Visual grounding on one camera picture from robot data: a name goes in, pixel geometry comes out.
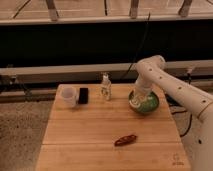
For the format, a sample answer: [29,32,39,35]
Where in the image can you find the white rectangular sponge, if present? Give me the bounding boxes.
[131,97,141,108]

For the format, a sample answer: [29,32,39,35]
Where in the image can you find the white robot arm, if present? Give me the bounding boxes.
[129,55,213,171]

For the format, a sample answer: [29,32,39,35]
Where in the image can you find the green ceramic bowl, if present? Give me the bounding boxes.
[128,90,159,116]

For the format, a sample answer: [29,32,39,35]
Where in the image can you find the clear glass bottle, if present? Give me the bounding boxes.
[101,73,111,101]

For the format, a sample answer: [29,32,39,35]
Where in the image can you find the brown red chili pepper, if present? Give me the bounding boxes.
[114,134,137,146]

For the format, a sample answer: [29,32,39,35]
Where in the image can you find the wooden table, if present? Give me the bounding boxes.
[36,84,191,171]

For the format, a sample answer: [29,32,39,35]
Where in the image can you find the black rectangular block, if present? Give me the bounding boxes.
[78,88,89,104]

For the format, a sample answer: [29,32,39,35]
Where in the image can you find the white plastic cup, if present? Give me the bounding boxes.
[60,87,78,108]

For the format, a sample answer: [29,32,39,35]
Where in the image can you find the black cable by robot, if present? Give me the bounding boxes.
[166,71,194,138]

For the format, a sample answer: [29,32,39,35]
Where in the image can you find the black hanging cable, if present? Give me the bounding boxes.
[119,12,152,82]

